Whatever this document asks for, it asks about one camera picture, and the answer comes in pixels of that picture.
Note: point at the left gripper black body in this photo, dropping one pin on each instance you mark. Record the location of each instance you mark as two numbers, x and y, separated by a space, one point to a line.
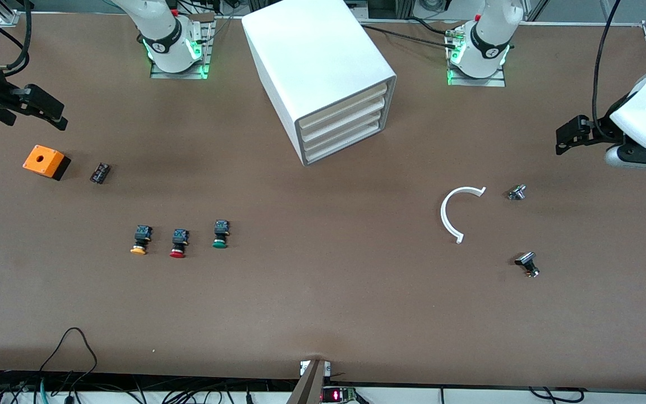
601 131

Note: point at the green mushroom push button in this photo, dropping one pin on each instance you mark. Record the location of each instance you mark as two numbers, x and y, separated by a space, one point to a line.
220 233

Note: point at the yellow mushroom push button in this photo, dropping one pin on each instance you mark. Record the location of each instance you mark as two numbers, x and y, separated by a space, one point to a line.
141 238

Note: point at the red mushroom push button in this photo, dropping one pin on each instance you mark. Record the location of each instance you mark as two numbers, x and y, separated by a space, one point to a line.
179 241

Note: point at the white plastic drawer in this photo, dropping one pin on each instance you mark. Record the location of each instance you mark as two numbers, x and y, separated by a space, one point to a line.
345 106
351 140
356 115

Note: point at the white drawer cabinet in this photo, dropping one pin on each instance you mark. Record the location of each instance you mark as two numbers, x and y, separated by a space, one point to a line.
312 50

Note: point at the small black contact block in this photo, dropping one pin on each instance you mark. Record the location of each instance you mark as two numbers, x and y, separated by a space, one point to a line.
100 173

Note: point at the white curved plastic strip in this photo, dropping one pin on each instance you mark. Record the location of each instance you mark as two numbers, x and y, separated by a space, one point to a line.
443 216

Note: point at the device with red display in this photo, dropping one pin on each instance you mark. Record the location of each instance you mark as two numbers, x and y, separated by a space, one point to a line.
337 395

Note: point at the orange button enclosure box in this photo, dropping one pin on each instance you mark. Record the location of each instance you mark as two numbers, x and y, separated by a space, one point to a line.
42 160

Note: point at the silver selector switch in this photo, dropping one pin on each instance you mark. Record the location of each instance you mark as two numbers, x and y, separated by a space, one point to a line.
516 193

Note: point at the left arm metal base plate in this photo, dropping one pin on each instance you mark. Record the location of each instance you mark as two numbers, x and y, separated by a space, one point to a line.
491 82

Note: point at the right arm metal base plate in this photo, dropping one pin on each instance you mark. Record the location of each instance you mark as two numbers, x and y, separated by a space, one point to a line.
180 74

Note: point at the brown camera mount beam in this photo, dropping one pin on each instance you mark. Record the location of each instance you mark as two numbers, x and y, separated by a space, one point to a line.
309 387

